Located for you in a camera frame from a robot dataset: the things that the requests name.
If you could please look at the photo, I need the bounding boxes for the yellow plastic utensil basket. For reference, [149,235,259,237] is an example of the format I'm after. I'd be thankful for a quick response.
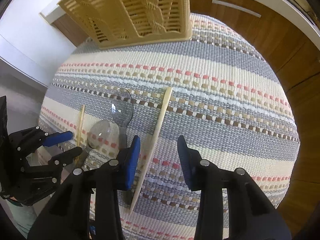
[58,0,192,49]

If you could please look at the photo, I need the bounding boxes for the short wooden chopstick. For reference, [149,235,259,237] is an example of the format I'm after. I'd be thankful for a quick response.
[76,105,85,146]

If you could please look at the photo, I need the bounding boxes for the striped woven table mat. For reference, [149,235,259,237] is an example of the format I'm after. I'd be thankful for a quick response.
[39,14,300,239]

